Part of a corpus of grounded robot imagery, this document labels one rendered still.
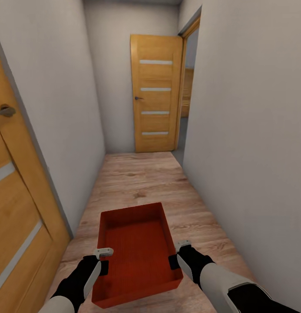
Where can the storage box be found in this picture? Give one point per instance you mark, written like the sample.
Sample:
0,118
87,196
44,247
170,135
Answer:
139,267

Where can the garage door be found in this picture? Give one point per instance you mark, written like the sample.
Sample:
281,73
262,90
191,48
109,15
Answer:
187,92

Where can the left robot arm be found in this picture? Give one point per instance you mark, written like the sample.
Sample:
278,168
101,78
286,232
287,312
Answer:
73,291

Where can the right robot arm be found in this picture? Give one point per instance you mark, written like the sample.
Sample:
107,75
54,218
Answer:
227,291

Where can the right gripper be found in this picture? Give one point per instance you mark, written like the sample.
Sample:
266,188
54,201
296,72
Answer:
173,262

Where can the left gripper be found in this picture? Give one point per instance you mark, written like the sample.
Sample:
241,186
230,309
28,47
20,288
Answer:
104,267

